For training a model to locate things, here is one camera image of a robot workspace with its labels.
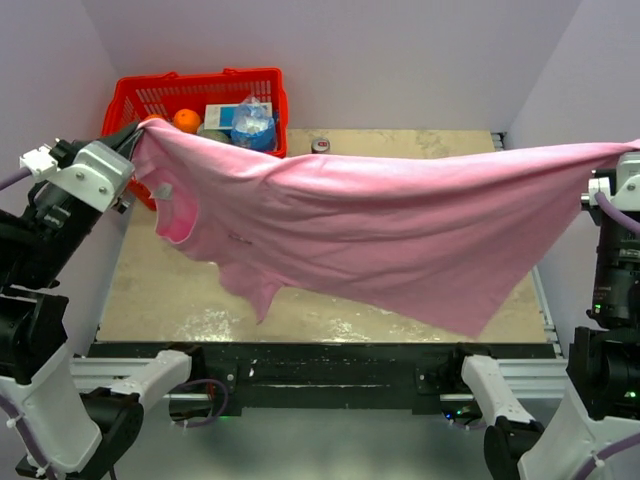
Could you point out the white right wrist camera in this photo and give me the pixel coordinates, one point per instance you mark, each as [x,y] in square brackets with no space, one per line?
[620,185]

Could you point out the pink t-shirt garment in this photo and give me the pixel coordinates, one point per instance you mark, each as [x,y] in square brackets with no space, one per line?
[442,241]

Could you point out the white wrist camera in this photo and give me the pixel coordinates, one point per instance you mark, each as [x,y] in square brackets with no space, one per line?
[97,175]
[620,185]

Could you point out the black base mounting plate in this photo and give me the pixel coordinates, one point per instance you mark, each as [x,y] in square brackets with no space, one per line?
[408,377]

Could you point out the blue plastic bag pack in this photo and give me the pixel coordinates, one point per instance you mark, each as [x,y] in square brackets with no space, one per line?
[263,141]

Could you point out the right orange fruit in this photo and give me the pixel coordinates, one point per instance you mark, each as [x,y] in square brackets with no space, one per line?
[187,121]

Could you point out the green melon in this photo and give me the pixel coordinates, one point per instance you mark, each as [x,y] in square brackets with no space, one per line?
[213,134]

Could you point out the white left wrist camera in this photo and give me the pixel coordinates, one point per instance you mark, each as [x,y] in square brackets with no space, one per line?
[97,175]

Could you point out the white garment label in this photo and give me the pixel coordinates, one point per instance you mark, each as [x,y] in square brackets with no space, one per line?
[162,193]

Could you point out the energy drink can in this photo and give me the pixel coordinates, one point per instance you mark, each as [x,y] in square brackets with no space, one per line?
[320,145]

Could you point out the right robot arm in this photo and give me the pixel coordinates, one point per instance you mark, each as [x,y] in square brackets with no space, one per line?
[598,416]

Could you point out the white blue carton box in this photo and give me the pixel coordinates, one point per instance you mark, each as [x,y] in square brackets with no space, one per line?
[225,114]

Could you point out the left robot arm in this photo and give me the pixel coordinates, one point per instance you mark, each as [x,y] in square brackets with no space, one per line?
[68,434]

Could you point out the red plastic shopping basket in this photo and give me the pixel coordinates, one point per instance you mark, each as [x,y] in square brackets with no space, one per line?
[137,97]

